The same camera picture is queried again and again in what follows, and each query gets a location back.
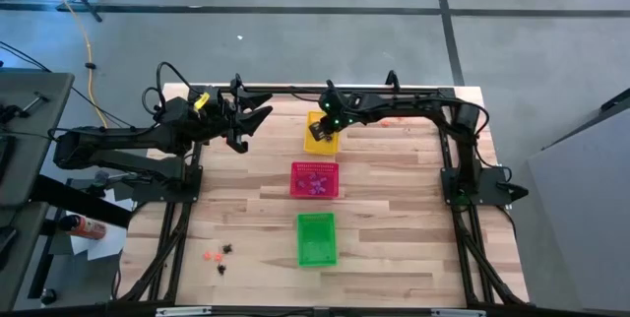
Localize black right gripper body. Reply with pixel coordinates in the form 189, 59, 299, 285
318, 91, 370, 131

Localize grey side table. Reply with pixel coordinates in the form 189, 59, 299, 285
0, 71, 75, 308

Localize green plastic basket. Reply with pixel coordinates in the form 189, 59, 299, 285
296, 212, 339, 268

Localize black aluminium table frame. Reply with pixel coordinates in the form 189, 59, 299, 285
115, 83, 531, 308

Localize red-pink plastic basket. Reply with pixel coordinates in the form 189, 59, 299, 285
289, 160, 341, 200

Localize orange spray can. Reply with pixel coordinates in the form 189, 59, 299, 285
57, 213, 108, 241

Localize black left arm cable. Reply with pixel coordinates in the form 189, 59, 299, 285
141, 60, 206, 116

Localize grey cabinet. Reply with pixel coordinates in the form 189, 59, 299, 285
511, 88, 630, 313

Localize yellow plastic basket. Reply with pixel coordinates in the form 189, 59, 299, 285
303, 110, 342, 157

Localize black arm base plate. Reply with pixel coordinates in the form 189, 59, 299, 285
440, 166, 514, 206
131, 164, 204, 205

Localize white metal bracket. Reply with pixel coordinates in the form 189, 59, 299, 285
431, 308, 486, 317
155, 306, 213, 317

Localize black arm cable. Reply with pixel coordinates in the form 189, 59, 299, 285
141, 60, 206, 116
442, 97, 491, 170

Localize yellow cable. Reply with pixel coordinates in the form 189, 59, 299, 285
31, 0, 110, 129

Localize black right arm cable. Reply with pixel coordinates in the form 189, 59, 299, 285
442, 97, 491, 170

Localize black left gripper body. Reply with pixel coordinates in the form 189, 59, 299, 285
189, 86, 243, 144

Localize white paper sheets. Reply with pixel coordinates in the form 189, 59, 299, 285
68, 187, 135, 262

